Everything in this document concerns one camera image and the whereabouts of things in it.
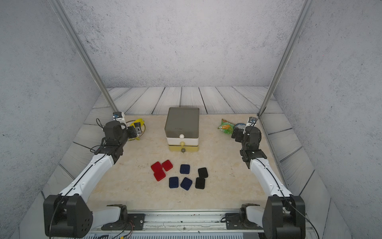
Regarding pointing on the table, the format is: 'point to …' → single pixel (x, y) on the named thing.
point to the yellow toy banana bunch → (139, 120)
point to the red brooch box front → (159, 175)
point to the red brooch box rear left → (156, 167)
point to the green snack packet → (227, 127)
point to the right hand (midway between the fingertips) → (244, 127)
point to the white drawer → (176, 141)
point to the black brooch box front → (200, 182)
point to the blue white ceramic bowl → (240, 125)
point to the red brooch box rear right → (167, 165)
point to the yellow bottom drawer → (179, 148)
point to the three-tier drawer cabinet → (181, 129)
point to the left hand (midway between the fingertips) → (135, 123)
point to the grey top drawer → (181, 120)
